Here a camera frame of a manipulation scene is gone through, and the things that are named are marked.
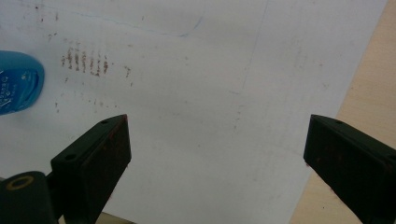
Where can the white table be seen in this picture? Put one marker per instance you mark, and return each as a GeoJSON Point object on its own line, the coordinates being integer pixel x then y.
{"type": "Point", "coordinates": [202, 93]}

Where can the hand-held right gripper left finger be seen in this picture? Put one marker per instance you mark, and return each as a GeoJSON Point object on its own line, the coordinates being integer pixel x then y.
{"type": "Point", "coordinates": [90, 168]}

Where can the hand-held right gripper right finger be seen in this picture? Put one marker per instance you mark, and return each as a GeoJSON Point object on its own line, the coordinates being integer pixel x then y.
{"type": "Point", "coordinates": [355, 161]}

